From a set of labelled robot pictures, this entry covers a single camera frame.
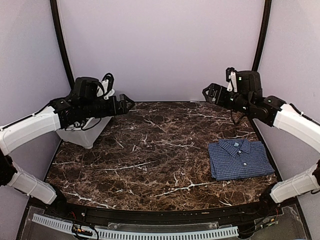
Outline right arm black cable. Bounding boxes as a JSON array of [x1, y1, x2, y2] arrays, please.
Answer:
[[229, 109, 247, 126]]

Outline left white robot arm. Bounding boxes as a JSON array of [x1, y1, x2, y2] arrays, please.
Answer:
[[0, 94, 135, 218]]

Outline black white patterned shirt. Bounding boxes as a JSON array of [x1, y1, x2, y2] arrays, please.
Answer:
[[64, 118, 90, 131]]

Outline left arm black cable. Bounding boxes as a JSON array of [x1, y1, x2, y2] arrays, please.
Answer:
[[98, 72, 116, 96]]

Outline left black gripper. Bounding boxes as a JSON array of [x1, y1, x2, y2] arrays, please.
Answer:
[[81, 93, 135, 119]]

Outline black frame post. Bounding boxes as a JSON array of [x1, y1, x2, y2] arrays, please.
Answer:
[[49, 0, 75, 89], [251, 0, 272, 72]]

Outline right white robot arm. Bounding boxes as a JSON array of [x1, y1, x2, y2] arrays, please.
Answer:
[[202, 67, 320, 217]]

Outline left black frame post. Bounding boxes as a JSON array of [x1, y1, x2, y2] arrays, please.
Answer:
[[49, 0, 75, 89]]

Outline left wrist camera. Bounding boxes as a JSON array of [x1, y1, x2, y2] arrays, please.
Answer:
[[71, 77, 100, 101]]

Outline right black frame post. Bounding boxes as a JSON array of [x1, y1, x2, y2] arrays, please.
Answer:
[[251, 0, 272, 72]]

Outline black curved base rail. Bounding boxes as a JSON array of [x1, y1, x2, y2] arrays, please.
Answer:
[[14, 193, 313, 240]]

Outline white plastic bin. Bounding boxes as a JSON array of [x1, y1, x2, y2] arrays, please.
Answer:
[[56, 116, 112, 149]]

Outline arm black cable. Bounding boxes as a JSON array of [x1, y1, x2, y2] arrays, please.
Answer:
[[229, 109, 247, 126], [98, 72, 116, 96]]

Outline white slotted cable duct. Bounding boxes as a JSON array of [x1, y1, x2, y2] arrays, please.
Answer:
[[31, 213, 239, 240]]

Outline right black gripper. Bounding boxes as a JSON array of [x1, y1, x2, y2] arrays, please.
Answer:
[[203, 82, 253, 115]]

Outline blue checked long sleeve shirt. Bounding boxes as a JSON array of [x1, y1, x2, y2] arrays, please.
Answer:
[[208, 138, 275, 181]]

